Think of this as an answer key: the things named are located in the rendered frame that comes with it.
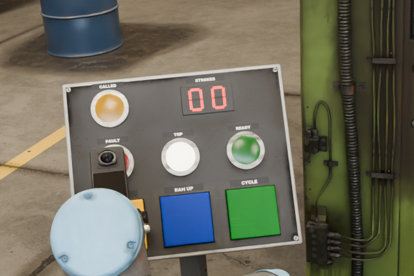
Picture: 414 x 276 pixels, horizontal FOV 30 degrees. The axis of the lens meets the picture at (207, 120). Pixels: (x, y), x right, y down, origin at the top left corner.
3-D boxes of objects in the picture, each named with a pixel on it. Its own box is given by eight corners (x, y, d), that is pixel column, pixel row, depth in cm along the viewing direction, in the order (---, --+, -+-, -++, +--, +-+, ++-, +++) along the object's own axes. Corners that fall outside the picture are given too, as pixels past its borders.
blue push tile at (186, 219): (214, 242, 115) (208, 191, 116) (165, 247, 115) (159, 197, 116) (214, 242, 117) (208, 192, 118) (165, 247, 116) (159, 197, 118)
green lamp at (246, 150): (258, 168, 117) (256, 142, 115) (228, 166, 118) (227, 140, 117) (263, 159, 119) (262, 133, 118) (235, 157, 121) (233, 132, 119)
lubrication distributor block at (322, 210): (337, 280, 147) (336, 216, 142) (305, 276, 149) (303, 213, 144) (340, 270, 150) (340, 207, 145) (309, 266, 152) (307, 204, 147)
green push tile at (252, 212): (281, 234, 115) (275, 184, 117) (231, 240, 115) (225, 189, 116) (280, 234, 117) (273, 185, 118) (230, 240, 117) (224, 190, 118)
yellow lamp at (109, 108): (120, 125, 117) (117, 99, 115) (93, 124, 118) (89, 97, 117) (129, 118, 119) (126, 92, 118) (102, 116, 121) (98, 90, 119)
